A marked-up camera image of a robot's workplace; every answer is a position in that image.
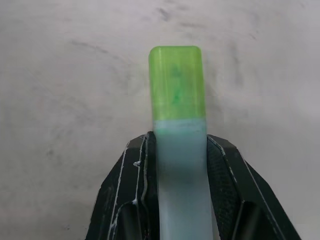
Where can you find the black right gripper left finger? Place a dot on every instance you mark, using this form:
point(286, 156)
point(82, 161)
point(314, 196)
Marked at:
point(125, 185)

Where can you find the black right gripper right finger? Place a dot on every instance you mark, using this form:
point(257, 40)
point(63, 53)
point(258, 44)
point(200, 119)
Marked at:
point(237, 185)

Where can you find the green capped highlighter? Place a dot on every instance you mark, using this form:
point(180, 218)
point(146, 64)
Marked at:
point(178, 125)

